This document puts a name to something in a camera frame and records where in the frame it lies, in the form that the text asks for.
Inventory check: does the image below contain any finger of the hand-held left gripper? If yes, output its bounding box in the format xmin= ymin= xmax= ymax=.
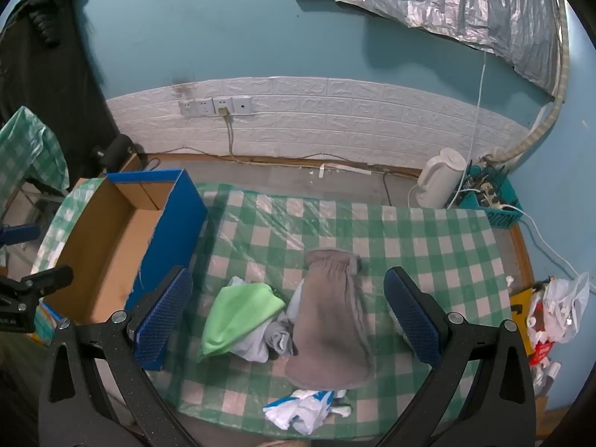
xmin=0 ymin=264 xmax=74 ymax=310
xmin=0 ymin=224 xmax=41 ymax=245

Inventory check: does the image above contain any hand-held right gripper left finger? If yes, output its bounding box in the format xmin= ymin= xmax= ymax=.
xmin=39 ymin=265 xmax=201 ymax=447

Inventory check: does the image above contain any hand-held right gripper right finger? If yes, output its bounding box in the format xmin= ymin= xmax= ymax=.
xmin=372 ymin=266 xmax=536 ymax=447

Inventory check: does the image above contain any blue-edged cardboard box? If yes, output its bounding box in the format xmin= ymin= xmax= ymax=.
xmin=43 ymin=169 xmax=209 ymax=372

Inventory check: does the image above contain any light green cloth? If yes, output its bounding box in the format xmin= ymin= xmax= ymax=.
xmin=199 ymin=284 xmax=287 ymax=359

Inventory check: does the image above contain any grey towel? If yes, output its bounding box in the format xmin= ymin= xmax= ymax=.
xmin=284 ymin=249 xmax=375 ymax=389

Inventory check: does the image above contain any white and blue plastic bag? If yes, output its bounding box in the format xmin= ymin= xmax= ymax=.
xmin=263 ymin=387 xmax=352 ymax=435

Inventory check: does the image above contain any orange and green packet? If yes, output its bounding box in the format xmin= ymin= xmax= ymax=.
xmin=38 ymin=302 xmax=64 ymax=344

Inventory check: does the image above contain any green checked plastic tablecloth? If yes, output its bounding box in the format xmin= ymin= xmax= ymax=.
xmin=35 ymin=178 xmax=109 ymax=273
xmin=161 ymin=181 xmax=513 ymax=429

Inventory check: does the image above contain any pale blue cloth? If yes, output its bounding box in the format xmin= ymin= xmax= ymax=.
xmin=227 ymin=276 xmax=299 ymax=363

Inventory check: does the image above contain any yellow packet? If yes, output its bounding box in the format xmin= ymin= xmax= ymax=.
xmin=509 ymin=289 xmax=542 ymax=359

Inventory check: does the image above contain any grey sock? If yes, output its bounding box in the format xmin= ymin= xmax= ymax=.
xmin=265 ymin=319 xmax=299 ymax=360

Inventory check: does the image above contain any black cylindrical roller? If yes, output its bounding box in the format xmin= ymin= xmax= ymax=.
xmin=91 ymin=134 xmax=134 ymax=171

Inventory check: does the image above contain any teal plastic basket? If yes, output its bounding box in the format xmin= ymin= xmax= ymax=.
xmin=449 ymin=161 xmax=520 ymax=230

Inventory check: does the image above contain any red packet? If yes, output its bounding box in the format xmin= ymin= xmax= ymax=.
xmin=531 ymin=340 xmax=558 ymax=367

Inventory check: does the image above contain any white power strip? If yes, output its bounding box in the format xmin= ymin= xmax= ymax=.
xmin=466 ymin=181 xmax=507 ymax=211

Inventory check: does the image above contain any white electric kettle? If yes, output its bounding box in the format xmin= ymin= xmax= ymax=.
xmin=416 ymin=148 xmax=467 ymax=209

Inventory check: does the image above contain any black hanging clothing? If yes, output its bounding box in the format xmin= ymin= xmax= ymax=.
xmin=0 ymin=0 xmax=123 ymax=187

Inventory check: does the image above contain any white tape strip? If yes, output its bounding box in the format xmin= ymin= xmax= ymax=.
xmin=319 ymin=162 xmax=373 ymax=179

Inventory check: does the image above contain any silver foil curtain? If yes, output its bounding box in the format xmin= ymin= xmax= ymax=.
xmin=335 ymin=0 xmax=566 ymax=103

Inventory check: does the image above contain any metal frame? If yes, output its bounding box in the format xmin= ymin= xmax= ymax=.
xmin=0 ymin=176 xmax=67 ymax=226

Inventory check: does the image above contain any thick white power cable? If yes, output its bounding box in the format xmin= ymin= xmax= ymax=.
xmin=505 ymin=204 xmax=596 ymax=292

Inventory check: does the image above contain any beige plug with cable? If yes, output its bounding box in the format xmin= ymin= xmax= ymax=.
xmin=218 ymin=107 xmax=239 ymax=161

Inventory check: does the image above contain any thin white cable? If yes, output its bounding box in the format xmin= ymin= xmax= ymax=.
xmin=447 ymin=51 xmax=488 ymax=208

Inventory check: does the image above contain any beige striped hose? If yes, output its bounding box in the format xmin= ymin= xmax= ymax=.
xmin=505 ymin=0 xmax=571 ymax=159

